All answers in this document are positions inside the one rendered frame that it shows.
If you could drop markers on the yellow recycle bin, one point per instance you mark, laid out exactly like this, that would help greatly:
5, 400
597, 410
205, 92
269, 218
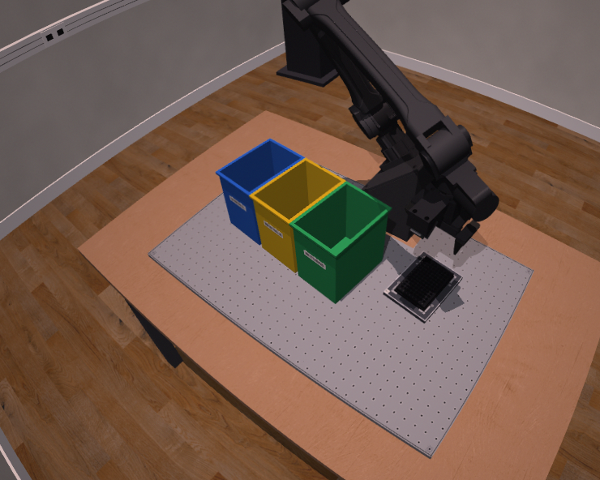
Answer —
292, 192

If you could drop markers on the green open bin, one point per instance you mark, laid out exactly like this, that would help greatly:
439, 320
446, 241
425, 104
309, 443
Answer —
335, 222

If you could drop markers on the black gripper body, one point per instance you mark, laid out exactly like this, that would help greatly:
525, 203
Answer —
454, 229

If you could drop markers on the blue bin with label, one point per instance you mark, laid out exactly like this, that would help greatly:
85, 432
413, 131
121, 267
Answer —
249, 172

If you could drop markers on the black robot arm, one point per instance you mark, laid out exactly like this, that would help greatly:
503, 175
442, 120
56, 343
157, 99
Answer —
394, 98

